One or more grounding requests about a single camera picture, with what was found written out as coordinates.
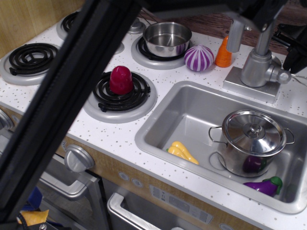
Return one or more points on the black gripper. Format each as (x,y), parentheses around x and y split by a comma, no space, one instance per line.
(294,37)

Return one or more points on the silver faucet lever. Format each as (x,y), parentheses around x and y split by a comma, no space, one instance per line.
(283,77)

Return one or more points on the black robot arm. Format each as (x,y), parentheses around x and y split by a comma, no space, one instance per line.
(88,48)

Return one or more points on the silver toy faucet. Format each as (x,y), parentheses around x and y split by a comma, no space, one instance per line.
(258,77)

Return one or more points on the orange toy carrot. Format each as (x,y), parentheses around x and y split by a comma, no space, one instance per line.
(224,57)

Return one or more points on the steel pot with lid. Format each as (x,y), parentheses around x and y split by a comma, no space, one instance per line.
(249,141)

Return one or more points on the purple striped toy onion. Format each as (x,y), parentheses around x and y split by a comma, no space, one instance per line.
(198,58)

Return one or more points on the purple toy eggplant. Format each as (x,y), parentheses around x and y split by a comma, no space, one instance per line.
(271,186)

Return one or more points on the grey toy sink basin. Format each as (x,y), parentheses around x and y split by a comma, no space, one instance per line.
(187,113)

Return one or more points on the small steel saucepan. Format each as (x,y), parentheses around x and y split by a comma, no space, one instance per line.
(167,39)

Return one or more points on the yellow toy squash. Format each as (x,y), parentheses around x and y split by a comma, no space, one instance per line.
(178,149)

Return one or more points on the back right black burner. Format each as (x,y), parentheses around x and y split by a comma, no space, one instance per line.
(142,56)

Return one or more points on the black burner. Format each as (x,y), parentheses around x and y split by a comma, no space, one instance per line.
(142,56)
(105,106)
(28,64)
(64,25)

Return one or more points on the silver stove knob back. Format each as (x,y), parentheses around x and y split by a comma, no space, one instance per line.
(137,27)

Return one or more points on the silver stove knob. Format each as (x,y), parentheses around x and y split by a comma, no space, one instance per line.
(119,49)
(137,27)

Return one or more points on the silver stove knob middle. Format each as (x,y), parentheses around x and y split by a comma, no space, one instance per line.
(119,49)

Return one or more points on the red toy pepper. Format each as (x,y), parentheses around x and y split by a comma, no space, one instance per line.
(121,80)

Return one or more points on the grey control panel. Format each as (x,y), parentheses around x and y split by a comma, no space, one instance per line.
(181,205)

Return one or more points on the front right black burner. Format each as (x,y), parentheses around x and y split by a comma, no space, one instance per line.
(105,106)

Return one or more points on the back left black burner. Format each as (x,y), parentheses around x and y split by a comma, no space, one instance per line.
(64,25)

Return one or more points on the silver oven knob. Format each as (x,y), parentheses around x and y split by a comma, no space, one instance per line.
(77,159)

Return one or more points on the front left black burner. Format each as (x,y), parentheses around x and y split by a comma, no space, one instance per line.
(28,64)

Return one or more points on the blue object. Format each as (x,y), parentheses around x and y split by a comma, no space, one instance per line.
(34,200)

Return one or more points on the silver left edge knob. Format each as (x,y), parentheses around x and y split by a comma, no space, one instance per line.
(5,121)

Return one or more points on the yellow cloth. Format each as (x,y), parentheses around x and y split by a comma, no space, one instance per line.
(34,217)

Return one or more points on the silver dishwasher door handle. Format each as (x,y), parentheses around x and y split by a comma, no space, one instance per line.
(114,207)

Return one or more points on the silver oven door handle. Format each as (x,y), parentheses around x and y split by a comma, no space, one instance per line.
(74,191)

